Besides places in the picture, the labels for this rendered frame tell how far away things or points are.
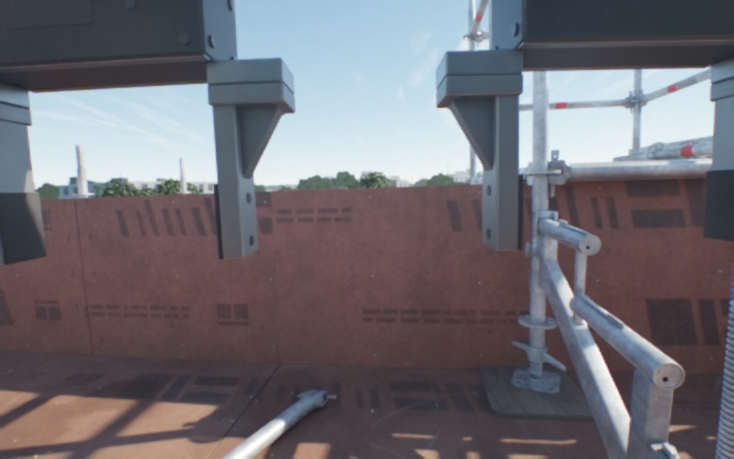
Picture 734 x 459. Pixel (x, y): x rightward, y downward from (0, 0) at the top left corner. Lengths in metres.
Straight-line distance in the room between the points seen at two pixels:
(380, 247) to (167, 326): 0.98
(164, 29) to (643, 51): 0.24
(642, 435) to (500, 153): 0.71
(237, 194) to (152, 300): 1.64
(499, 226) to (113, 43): 0.21
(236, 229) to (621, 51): 0.22
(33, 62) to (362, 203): 1.23
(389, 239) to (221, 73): 1.23
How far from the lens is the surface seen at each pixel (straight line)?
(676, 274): 1.68
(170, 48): 0.22
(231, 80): 0.21
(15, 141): 0.30
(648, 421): 0.84
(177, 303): 1.77
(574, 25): 0.22
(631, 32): 0.23
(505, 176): 0.21
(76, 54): 0.24
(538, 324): 1.38
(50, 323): 2.22
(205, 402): 1.47
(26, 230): 0.29
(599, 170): 1.38
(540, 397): 1.40
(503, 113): 0.21
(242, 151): 0.21
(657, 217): 1.62
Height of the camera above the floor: 0.69
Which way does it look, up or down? 6 degrees down
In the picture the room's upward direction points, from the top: 2 degrees counter-clockwise
